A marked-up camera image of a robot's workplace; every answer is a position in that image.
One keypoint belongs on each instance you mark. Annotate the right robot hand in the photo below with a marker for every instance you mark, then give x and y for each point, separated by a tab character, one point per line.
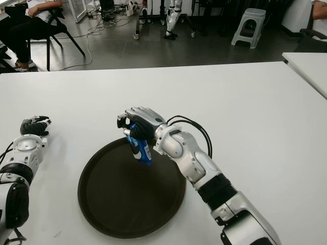
145	122

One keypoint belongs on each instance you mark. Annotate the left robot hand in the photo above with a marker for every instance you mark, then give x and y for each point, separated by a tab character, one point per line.
33	127

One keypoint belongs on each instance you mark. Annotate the blue Oreo cookie packet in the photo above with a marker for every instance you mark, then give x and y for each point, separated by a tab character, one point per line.
141	153

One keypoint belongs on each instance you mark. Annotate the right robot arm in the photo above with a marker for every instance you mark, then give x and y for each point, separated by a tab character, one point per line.
194	163

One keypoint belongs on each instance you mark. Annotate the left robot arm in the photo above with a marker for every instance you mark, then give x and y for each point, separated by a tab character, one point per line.
12	199

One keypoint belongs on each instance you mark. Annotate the round dark brown tray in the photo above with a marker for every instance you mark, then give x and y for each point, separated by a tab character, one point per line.
131	199

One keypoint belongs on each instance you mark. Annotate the seated person black trousers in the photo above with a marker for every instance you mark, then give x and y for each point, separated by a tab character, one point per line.
20	28

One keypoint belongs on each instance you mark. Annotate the black folding chair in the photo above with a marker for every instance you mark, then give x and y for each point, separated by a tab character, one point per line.
57	28

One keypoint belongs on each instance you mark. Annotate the white humanoid robot leg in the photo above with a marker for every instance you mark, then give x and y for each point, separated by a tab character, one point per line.
170	19

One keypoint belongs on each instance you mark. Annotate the small white floor box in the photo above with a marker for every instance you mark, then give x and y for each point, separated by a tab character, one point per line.
130	9

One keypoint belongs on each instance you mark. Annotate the grey plastic stool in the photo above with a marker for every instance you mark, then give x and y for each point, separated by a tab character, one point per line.
251	12

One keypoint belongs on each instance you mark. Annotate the white side table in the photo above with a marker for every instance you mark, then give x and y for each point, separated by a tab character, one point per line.
311	63

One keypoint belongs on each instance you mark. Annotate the black office chair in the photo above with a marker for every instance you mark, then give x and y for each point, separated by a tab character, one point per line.
306	40

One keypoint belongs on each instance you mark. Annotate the person in white shirt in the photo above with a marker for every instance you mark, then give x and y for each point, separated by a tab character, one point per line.
319	25

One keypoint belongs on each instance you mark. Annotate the black chair frame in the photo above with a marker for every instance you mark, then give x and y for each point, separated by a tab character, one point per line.
5	60

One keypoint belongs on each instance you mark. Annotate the black wheeled frame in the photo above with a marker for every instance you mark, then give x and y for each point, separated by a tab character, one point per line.
138	23

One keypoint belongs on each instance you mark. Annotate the white leaning frame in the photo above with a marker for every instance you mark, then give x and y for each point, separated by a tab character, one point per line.
81	15

